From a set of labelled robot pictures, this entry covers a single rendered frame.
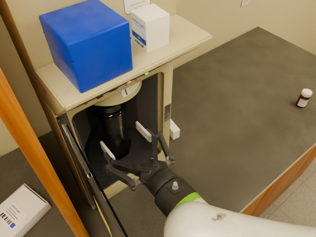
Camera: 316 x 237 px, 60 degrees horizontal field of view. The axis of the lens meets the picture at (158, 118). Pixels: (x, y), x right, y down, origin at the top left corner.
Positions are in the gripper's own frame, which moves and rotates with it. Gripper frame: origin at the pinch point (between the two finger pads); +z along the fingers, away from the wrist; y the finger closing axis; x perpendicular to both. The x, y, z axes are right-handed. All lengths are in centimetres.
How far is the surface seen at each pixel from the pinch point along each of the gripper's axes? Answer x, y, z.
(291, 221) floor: 119, -92, -41
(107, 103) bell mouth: -14.1, 2.0, 1.2
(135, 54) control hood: -32.5, -0.8, -9.2
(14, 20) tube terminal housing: -41.4, 15.1, -2.2
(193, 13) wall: 0, -66, 42
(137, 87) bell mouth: -14.3, -7.0, 1.1
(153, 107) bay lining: -1.7, -13.0, 2.9
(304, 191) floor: 119, -118, -33
